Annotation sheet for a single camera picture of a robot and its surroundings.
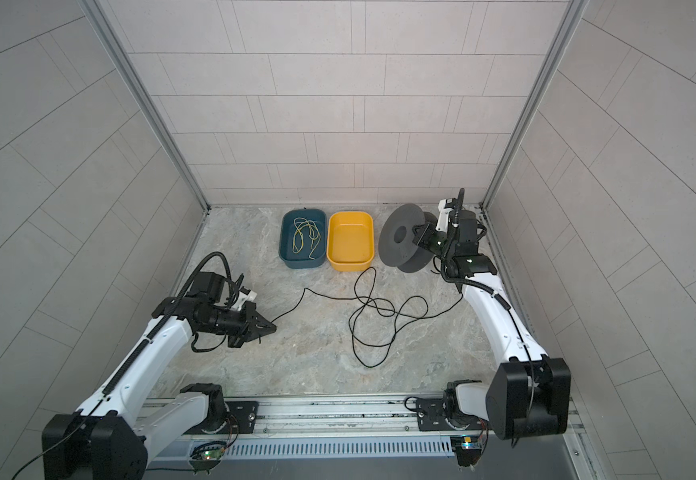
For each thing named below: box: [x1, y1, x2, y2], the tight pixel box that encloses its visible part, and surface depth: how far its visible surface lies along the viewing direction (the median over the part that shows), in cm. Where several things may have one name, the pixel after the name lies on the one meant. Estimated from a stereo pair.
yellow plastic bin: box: [326, 211, 375, 272], surface depth 104 cm
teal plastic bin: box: [279, 209, 327, 269], surface depth 104 cm
